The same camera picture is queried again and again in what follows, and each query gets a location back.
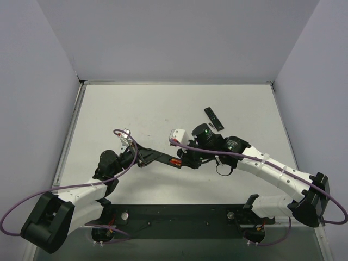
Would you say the red orange battery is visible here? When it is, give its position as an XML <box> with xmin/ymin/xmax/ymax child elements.
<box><xmin>169</xmin><ymin>158</ymin><xmax>182</xmax><ymax>166</ymax></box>

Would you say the wide black remote control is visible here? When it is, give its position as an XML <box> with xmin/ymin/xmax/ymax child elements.
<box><xmin>147</xmin><ymin>149</ymin><xmax>182</xmax><ymax>169</ymax></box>

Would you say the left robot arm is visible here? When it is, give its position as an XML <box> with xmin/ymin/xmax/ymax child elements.
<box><xmin>20</xmin><ymin>147</ymin><xmax>170</xmax><ymax>253</ymax></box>

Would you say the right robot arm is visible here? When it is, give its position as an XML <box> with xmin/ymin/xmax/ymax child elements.
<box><xmin>170</xmin><ymin>123</ymin><xmax>330</xmax><ymax>227</ymax></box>

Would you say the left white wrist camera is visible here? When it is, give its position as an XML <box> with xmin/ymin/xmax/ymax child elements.
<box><xmin>113</xmin><ymin>129</ymin><xmax>132</xmax><ymax>147</ymax></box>

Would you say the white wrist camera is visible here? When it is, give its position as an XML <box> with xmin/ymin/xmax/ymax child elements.
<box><xmin>113</xmin><ymin>129</ymin><xmax>132</xmax><ymax>147</ymax></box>
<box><xmin>169</xmin><ymin>128</ymin><xmax>189</xmax><ymax>145</ymax></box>

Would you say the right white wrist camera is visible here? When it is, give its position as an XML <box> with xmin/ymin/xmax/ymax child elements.
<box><xmin>169</xmin><ymin>128</ymin><xmax>189</xmax><ymax>145</ymax></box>

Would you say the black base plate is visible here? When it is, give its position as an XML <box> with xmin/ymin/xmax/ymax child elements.
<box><xmin>93</xmin><ymin>204</ymin><xmax>264</xmax><ymax>239</ymax></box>

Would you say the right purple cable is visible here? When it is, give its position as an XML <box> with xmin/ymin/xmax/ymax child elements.
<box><xmin>168</xmin><ymin>138</ymin><xmax>348</xmax><ymax>247</ymax></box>

